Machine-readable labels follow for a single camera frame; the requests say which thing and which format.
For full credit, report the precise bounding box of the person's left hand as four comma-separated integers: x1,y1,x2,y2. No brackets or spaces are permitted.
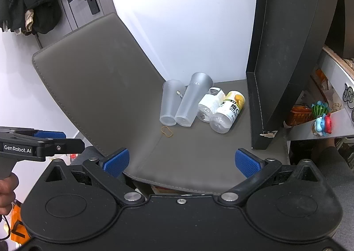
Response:
0,173,20,215

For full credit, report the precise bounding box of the orange plastic bag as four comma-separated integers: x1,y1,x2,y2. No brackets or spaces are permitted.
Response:
9,203,31,244

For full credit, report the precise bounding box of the blue and red toy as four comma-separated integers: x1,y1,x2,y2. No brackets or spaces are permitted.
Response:
312,114,335,137

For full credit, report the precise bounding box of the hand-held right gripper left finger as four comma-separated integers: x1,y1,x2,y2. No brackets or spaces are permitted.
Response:
41,148,146,206

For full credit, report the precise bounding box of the tall frosted plastic cup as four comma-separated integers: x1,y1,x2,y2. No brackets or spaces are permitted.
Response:
175,72,214,127

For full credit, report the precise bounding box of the short frosted plastic cup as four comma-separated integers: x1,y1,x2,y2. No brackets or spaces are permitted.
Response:
160,80,185,126

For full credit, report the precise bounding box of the black cable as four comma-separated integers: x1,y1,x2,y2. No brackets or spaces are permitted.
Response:
0,198,17,241

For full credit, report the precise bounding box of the yellow label plastic bottle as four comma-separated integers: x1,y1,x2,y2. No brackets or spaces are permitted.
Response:
209,90,246,134

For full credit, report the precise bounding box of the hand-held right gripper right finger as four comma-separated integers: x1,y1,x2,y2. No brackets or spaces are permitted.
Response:
218,148,323,205

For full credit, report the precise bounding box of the grey leather mat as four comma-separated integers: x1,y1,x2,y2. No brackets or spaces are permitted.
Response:
31,12,291,195

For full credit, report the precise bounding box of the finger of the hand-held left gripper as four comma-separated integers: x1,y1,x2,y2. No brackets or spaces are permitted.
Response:
41,138,85,157
33,130,67,140

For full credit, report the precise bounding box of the white label plastic bottle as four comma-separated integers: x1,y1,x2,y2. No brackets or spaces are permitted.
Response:
197,87,225,123

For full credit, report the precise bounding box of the black box lid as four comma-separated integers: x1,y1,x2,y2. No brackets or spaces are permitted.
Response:
245,0,343,150

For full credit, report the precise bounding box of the green watermelon toy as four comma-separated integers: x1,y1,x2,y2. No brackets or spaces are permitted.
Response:
311,100,331,117

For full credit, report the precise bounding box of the white shelf unit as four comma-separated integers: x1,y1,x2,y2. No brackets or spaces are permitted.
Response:
285,45,354,141

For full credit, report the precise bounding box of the orange basket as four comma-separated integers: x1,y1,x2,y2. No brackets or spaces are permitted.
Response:
286,104,312,127

